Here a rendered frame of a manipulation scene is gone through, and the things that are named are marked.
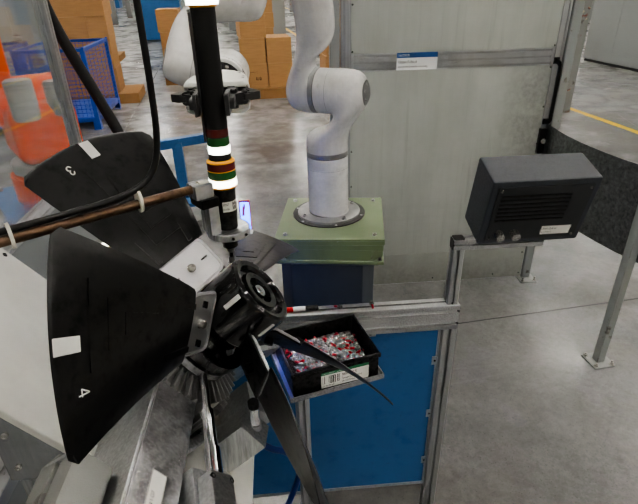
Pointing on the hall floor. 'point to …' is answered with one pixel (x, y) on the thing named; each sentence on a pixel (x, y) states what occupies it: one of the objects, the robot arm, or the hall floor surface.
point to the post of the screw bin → (304, 437)
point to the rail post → (438, 414)
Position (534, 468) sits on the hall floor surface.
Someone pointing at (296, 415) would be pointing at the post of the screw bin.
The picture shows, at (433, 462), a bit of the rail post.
